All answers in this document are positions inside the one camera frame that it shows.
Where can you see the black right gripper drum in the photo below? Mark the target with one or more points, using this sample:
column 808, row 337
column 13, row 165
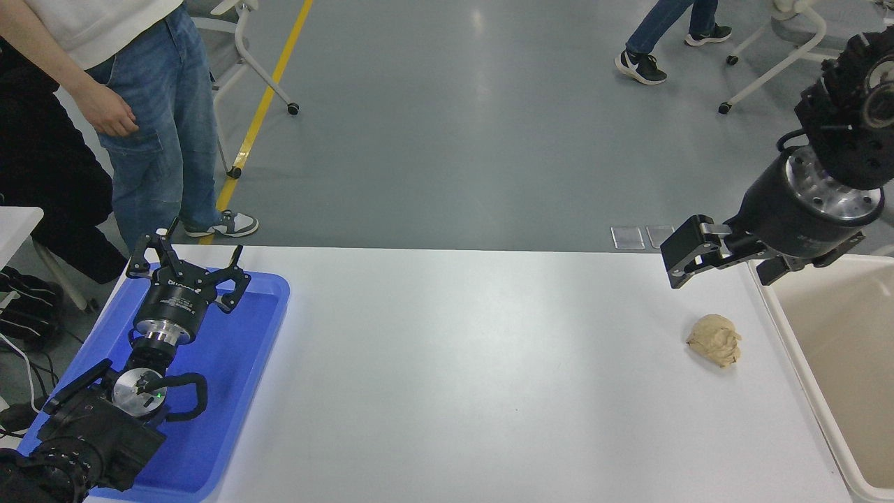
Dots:
column 782, row 223

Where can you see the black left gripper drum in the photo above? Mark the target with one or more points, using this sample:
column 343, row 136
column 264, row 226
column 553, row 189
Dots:
column 178, row 297

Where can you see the tan paper ball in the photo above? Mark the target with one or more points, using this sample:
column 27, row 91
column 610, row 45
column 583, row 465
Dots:
column 714, row 340

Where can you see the person's right forearm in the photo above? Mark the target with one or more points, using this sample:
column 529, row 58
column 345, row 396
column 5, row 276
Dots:
column 49, row 66

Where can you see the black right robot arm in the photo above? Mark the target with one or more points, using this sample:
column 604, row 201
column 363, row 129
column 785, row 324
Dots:
column 852, row 140

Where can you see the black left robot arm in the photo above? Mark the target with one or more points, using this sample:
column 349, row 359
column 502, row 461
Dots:
column 91, row 433

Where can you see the person's right hand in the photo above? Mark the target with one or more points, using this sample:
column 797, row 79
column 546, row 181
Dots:
column 110, row 113

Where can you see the clear floor plate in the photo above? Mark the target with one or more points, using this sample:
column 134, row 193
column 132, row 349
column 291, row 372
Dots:
column 658, row 236
column 627, row 237

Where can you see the large pale bin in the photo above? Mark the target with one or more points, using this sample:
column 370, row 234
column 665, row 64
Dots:
column 838, row 335

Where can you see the blue plastic tray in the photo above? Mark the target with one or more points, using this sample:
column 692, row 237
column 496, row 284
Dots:
column 230, row 377

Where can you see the white chair leg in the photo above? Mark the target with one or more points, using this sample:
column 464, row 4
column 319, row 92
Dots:
column 63, row 279

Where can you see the person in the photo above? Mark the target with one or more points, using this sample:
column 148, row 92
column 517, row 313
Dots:
column 653, row 28
column 42, row 175
column 160, row 140

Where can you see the grey white-framed wheeled chair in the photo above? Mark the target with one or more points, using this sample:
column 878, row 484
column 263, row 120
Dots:
column 768, row 74
column 220, row 52

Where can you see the small white table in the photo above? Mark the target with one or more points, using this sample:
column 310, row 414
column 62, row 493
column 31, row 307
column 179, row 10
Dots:
column 14, row 230

